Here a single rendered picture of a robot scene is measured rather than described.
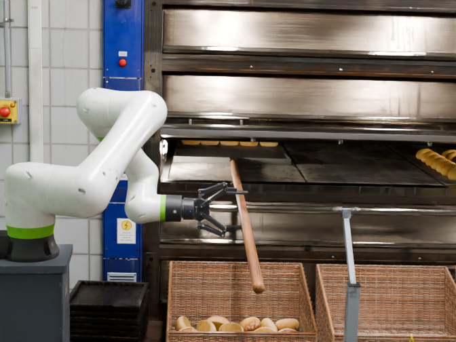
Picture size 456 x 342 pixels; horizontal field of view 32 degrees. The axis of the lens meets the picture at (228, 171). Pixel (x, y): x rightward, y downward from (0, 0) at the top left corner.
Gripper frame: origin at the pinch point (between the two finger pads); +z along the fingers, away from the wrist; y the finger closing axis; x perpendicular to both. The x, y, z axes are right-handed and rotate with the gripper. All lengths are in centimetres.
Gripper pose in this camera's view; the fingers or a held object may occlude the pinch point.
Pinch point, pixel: (241, 210)
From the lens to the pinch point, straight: 274.9
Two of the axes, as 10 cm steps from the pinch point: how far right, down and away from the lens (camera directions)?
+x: 0.3, 1.8, -9.8
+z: 10.0, 0.3, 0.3
